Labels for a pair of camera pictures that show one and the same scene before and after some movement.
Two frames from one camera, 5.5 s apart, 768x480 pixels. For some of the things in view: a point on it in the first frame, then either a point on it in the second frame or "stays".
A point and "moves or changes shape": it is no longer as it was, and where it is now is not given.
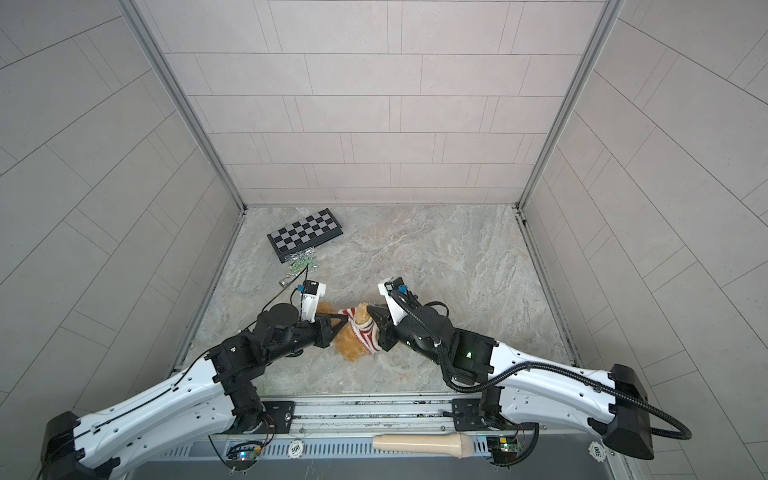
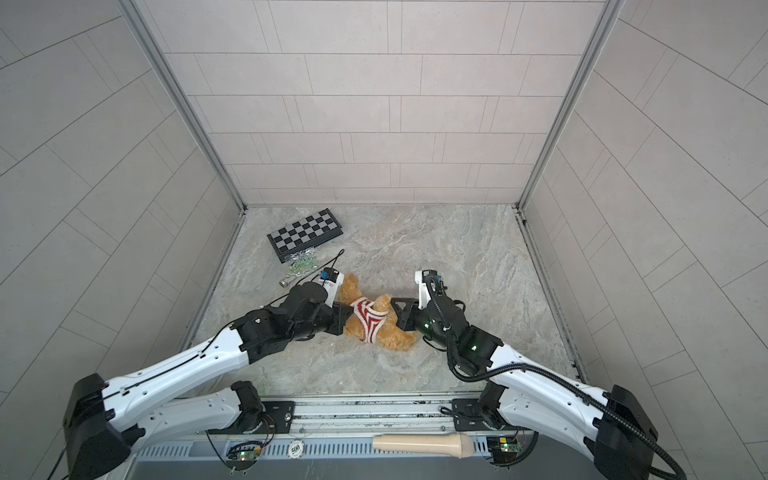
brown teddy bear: [344, 338] -> [391, 335]
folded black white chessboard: [304, 234] stays
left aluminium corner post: [175, 84] stays
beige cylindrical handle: [459, 445] stays
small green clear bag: [301, 261] stays
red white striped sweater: [367, 334] moves or changes shape
